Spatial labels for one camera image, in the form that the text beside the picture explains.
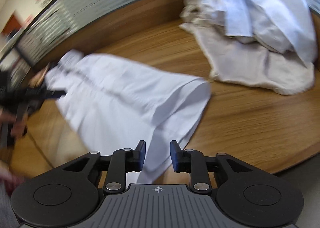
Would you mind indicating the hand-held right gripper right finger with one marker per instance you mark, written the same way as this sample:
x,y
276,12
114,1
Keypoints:
x,y
174,156

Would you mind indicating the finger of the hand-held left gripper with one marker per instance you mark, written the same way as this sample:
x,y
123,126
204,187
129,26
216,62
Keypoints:
x,y
47,94

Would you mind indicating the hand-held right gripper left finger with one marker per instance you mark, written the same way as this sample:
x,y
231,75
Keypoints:
x,y
142,154

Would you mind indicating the white collared dress shirt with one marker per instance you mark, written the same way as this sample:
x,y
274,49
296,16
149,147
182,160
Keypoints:
x,y
125,98

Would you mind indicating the person's left hand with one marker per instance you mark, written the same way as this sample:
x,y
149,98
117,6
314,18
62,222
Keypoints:
x,y
18,128

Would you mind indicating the frosted striped glass partition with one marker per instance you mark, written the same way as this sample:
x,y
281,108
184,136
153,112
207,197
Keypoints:
x,y
62,18

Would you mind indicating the person's grey maroon sweater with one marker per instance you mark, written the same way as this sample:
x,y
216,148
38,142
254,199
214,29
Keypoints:
x,y
5,193

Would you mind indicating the beige crumpled garment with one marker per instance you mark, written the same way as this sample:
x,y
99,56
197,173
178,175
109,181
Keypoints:
x,y
237,63

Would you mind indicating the crumpled white shirt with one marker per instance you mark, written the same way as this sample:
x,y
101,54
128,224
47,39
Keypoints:
x,y
262,5

